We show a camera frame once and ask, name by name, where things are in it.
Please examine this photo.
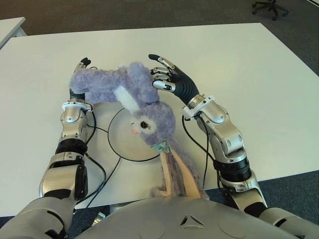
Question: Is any black office chair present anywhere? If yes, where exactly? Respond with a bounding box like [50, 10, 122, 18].
[252, 0, 290, 21]

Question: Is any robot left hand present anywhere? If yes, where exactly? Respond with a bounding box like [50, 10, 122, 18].
[68, 57, 91, 100]

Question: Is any white table leg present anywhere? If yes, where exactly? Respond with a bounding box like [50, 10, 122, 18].
[108, 204, 130, 215]

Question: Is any purple plush bunny doll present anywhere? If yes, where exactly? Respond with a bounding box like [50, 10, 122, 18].
[69, 61, 210, 200]

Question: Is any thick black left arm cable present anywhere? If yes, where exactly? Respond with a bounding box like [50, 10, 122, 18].
[73, 153, 107, 206]

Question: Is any thin black looping cable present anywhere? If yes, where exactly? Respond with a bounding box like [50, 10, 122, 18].
[86, 126, 122, 209]

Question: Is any short black right wrist cable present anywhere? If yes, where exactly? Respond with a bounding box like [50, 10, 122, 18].
[198, 114, 215, 162]

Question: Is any silver robot torso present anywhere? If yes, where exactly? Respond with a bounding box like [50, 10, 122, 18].
[74, 195, 297, 239]

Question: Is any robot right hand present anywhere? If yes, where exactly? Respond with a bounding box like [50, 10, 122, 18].
[148, 53, 201, 105]

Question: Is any metal bracket under table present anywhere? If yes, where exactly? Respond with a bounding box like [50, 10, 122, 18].
[92, 211, 106, 225]

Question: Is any long black right arm cable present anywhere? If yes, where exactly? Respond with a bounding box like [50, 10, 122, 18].
[181, 117, 215, 191]

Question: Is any white plate black rim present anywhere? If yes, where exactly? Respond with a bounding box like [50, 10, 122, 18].
[107, 107, 161, 162]

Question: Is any white neighbouring desk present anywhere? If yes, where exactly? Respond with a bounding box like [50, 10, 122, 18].
[0, 16, 27, 50]

